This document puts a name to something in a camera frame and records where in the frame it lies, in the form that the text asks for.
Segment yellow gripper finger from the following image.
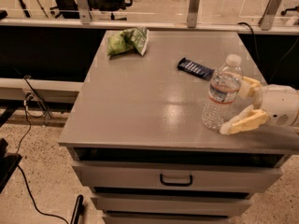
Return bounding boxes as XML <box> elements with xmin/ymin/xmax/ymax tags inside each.
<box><xmin>220</xmin><ymin>105</ymin><xmax>269</xmax><ymax>135</ymax></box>
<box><xmin>238</xmin><ymin>77</ymin><xmax>262</xmax><ymax>99</ymax></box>

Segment white rounded gripper body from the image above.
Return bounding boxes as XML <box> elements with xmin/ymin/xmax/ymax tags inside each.
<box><xmin>253</xmin><ymin>84</ymin><xmax>299</xmax><ymax>127</ymax></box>

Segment clear plastic water bottle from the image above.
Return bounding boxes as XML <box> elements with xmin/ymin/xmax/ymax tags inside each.
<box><xmin>202</xmin><ymin>54</ymin><xmax>243</xmax><ymax>131</ymax></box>

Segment dark blue candy bar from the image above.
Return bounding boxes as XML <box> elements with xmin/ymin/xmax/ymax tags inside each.
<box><xmin>177</xmin><ymin>58</ymin><xmax>214</xmax><ymax>80</ymax></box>

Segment grey drawer cabinet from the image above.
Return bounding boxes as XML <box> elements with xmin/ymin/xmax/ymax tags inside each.
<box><xmin>59</xmin><ymin>31</ymin><xmax>298</xmax><ymax>224</ymax></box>

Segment green chip bag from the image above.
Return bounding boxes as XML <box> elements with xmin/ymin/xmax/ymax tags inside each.
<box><xmin>107</xmin><ymin>27</ymin><xmax>150</xmax><ymax>56</ymax></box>

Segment grey metal railing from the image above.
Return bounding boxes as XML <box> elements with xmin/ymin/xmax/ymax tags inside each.
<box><xmin>0</xmin><ymin>0</ymin><xmax>298</xmax><ymax>34</ymax></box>

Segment black bar on floor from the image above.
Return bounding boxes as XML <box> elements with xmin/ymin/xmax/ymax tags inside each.
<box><xmin>70</xmin><ymin>195</ymin><xmax>84</xmax><ymax>224</ymax></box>

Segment black tripod legs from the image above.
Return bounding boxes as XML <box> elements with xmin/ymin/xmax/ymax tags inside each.
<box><xmin>17</xmin><ymin>0</ymin><xmax>49</xmax><ymax>19</ymax></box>

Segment black equipment at left edge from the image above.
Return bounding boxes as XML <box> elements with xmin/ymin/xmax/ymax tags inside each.
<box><xmin>0</xmin><ymin>138</ymin><xmax>21</xmax><ymax>193</ymax></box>

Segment black cable behind cabinet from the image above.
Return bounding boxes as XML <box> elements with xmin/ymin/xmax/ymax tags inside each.
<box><xmin>236</xmin><ymin>21</ymin><xmax>264</xmax><ymax>77</ymax></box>

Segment black drawer handle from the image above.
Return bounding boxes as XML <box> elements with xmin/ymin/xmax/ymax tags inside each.
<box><xmin>159</xmin><ymin>174</ymin><xmax>193</xmax><ymax>187</ymax></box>

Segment black floor cable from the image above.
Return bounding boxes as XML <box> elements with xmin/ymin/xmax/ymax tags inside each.
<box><xmin>14</xmin><ymin>75</ymin><xmax>70</xmax><ymax>224</ymax></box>

